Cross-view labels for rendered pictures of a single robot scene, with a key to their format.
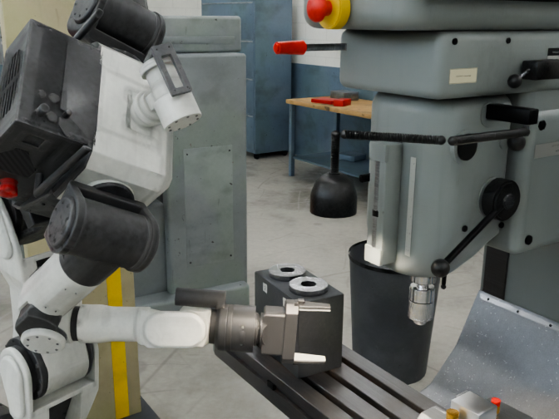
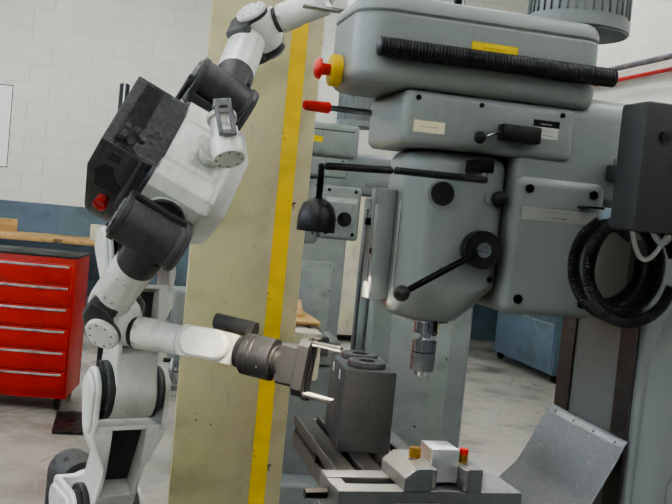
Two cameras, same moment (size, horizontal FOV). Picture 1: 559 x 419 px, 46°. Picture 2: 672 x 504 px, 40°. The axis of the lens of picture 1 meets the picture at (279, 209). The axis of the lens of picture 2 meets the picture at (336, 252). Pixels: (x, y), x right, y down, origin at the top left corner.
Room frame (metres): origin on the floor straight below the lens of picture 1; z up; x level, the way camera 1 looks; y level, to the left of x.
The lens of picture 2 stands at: (-0.61, -0.72, 1.51)
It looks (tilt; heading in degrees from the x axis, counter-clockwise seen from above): 3 degrees down; 20
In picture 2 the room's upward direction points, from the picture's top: 6 degrees clockwise
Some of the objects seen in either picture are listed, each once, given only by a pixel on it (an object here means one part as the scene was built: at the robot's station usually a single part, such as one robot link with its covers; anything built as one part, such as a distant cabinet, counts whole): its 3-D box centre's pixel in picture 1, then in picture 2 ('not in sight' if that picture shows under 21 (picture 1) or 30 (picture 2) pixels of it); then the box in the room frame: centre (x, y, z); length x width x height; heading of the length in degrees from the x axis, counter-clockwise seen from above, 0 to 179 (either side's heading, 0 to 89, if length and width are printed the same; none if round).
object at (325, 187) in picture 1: (333, 192); (317, 214); (0.98, -0.08, 1.49); 0.07 x 0.07 x 0.06
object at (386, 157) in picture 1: (383, 203); (379, 243); (1.08, -0.18, 1.45); 0.04 x 0.04 x 0.21; 34
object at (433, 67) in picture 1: (457, 59); (467, 129); (1.17, -0.30, 1.68); 0.34 x 0.24 x 0.10; 124
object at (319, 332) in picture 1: (296, 315); (359, 398); (1.46, -0.04, 1.06); 0.22 x 0.12 x 0.20; 29
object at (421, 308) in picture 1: (421, 304); (422, 357); (1.14, -0.27, 1.23); 0.05 x 0.05 x 0.06
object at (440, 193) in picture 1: (432, 180); (437, 235); (1.15, -0.27, 1.47); 0.21 x 0.19 x 0.32; 34
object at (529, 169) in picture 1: (502, 168); (528, 244); (1.25, -0.43, 1.47); 0.24 x 0.19 x 0.26; 34
